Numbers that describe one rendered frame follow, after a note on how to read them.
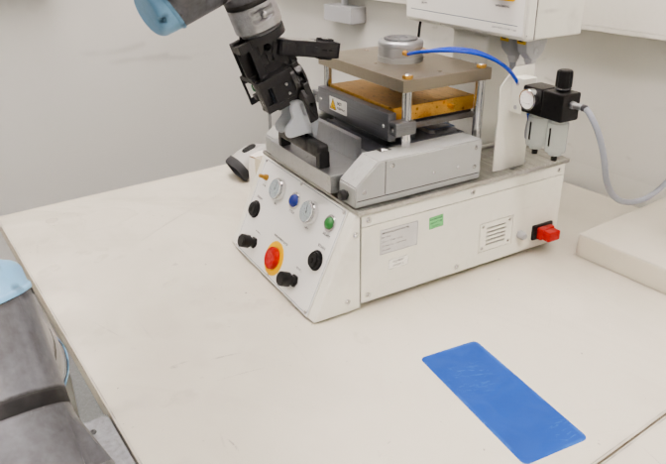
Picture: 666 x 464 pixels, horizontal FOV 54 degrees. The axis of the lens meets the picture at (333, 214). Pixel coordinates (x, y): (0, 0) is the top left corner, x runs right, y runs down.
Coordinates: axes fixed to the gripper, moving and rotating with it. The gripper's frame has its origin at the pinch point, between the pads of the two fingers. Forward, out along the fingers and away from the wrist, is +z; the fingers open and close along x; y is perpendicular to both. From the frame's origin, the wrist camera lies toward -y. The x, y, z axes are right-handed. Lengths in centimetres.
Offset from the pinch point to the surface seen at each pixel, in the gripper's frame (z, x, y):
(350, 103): -1.6, 0.1, -8.1
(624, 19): 11, 5, -70
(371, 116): -0.9, 6.6, -7.9
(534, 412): 26, 49, 4
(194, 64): 26, -149, -22
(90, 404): 82, -80, 69
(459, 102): 3.6, 10.3, -22.8
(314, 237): 11.6, 9.3, 10.0
